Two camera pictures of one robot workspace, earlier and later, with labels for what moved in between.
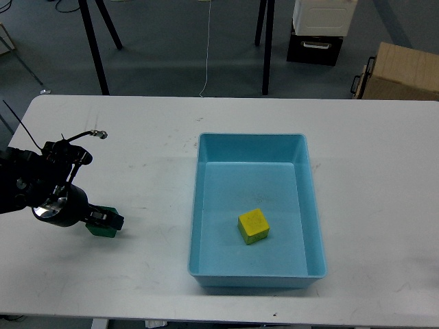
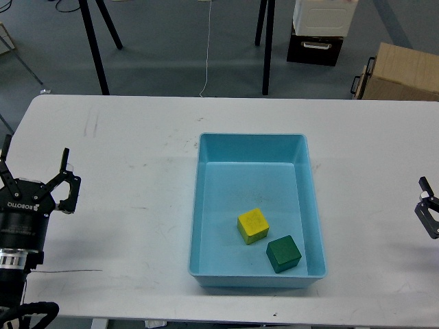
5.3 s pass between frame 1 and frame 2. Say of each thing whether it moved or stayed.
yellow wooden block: stayed
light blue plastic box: stayed
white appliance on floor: stayed
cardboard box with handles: stayed
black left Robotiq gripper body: moved
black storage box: stayed
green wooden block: moved
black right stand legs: stayed
